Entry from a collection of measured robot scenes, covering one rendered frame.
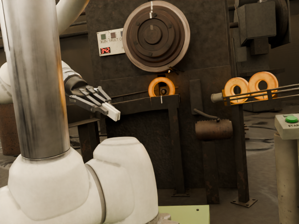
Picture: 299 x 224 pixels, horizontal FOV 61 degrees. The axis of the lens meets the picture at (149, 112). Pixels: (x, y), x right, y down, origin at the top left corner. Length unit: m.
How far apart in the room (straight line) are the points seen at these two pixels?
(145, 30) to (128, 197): 1.26
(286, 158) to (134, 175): 0.76
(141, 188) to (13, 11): 0.47
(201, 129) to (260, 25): 4.60
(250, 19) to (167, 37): 4.36
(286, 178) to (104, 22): 1.59
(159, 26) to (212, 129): 0.74
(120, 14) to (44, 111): 1.59
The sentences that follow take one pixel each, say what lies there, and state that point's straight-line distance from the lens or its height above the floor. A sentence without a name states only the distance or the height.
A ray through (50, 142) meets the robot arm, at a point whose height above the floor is 0.69.
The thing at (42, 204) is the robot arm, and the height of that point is 0.58.
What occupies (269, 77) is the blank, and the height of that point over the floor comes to 0.76.
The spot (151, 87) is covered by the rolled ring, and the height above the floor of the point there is 0.78.
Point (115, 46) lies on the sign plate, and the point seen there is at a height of 1.12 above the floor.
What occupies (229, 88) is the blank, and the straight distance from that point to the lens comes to 1.62.
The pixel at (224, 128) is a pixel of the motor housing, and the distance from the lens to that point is 1.60.
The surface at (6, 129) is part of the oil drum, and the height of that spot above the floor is 0.39.
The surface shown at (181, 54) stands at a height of 0.98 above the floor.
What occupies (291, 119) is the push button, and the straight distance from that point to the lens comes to 1.07.
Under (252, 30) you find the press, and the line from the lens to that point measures 5.93.
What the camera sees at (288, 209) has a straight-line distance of 1.32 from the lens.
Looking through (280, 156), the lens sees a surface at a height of 0.43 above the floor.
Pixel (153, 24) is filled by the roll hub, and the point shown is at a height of 1.18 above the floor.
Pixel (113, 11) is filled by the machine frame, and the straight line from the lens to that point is 2.07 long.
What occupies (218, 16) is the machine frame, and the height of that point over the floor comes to 1.22.
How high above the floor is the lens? 0.78
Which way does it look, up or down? 5 degrees down
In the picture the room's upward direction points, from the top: 6 degrees counter-clockwise
